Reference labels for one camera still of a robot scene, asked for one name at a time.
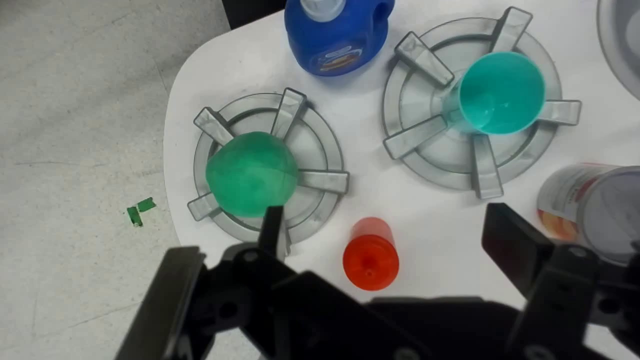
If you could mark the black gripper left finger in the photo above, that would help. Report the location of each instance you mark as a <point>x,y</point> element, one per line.
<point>163,301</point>

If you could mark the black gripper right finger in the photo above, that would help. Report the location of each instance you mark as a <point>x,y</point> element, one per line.
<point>521,246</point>

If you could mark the red sauce bottle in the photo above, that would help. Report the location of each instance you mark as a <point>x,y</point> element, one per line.
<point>371,260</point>

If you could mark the blue detergent bottle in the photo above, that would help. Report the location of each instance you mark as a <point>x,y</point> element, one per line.
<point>333,41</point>

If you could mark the green tape mark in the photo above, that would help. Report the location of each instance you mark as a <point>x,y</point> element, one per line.
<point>145,205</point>

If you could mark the grey toy stove burner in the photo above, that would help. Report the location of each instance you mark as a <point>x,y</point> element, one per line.
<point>313,132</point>
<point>426,152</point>

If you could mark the green ball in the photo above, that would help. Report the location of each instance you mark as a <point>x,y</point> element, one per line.
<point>250,173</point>

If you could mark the white toy kitchen unit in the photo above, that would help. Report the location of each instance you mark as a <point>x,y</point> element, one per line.
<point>372,173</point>

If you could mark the grey toy sink bowl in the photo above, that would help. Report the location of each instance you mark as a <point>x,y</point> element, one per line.
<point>622,41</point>

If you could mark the black bench mat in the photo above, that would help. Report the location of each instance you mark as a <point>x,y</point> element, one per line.
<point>252,11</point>

